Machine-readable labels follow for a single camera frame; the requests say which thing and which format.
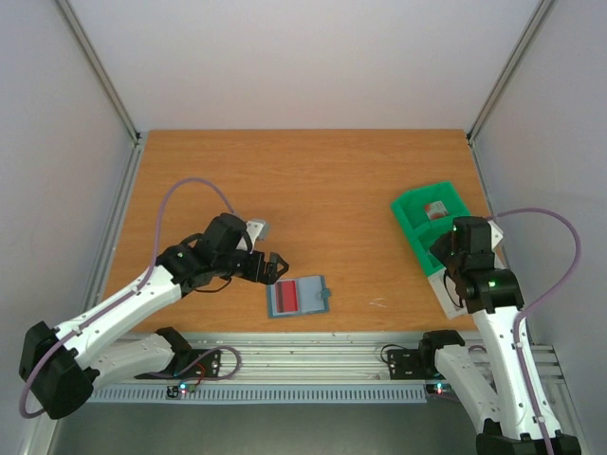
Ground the blue card holder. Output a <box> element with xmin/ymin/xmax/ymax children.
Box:
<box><xmin>267</xmin><ymin>275</ymin><xmax>331</xmax><ymax>319</ymax></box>

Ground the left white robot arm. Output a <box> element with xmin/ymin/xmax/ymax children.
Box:
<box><xmin>18</xmin><ymin>213</ymin><xmax>289</xmax><ymax>420</ymax></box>

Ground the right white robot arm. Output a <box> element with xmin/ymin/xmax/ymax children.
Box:
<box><xmin>418</xmin><ymin>216</ymin><xmax>581</xmax><ymax>454</ymax></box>

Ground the red white card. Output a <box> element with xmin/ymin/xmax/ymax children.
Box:
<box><xmin>424</xmin><ymin>201</ymin><xmax>450</xmax><ymax>221</ymax></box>

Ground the white tray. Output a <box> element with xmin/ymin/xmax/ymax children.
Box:
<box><xmin>428</xmin><ymin>268</ymin><xmax>468</xmax><ymax>319</ymax></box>

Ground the green bin far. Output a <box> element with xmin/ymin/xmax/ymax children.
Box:
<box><xmin>390</xmin><ymin>181</ymin><xmax>470</xmax><ymax>237</ymax></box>

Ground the right circuit board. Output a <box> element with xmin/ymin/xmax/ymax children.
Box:
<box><xmin>426</xmin><ymin>382</ymin><xmax>451</xmax><ymax>395</ymax></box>

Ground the circuit board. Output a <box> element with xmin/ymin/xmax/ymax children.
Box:
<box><xmin>165</xmin><ymin>383</ymin><xmax>196</xmax><ymax>400</ymax></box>
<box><xmin>426</xmin><ymin>382</ymin><xmax>451</xmax><ymax>395</ymax></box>

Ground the left circuit board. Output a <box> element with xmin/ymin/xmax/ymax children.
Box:
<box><xmin>165</xmin><ymin>383</ymin><xmax>196</xmax><ymax>400</ymax></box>

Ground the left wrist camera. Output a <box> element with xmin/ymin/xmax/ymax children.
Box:
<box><xmin>236</xmin><ymin>219</ymin><xmax>269</xmax><ymax>252</ymax></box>

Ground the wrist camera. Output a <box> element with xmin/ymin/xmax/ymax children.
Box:
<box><xmin>236</xmin><ymin>219</ymin><xmax>269</xmax><ymax>252</ymax></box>
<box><xmin>488</xmin><ymin>220</ymin><xmax>504</xmax><ymax>251</ymax></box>

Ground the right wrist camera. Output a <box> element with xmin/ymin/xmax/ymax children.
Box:
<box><xmin>488</xmin><ymin>220</ymin><xmax>504</xmax><ymax>251</ymax></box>

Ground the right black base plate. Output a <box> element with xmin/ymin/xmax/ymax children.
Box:
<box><xmin>386</xmin><ymin>349</ymin><xmax>442</xmax><ymax>380</ymax></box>

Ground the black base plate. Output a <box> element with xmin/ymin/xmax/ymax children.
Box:
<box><xmin>386</xmin><ymin>349</ymin><xmax>442</xmax><ymax>380</ymax></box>
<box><xmin>136</xmin><ymin>349</ymin><xmax>221</xmax><ymax>380</ymax></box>

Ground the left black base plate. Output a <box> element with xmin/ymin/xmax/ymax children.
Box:
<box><xmin>136</xmin><ymin>349</ymin><xmax>221</xmax><ymax>380</ymax></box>

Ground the grey slotted cable duct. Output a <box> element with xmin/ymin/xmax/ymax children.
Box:
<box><xmin>89</xmin><ymin>384</ymin><xmax>427</xmax><ymax>406</ymax></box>

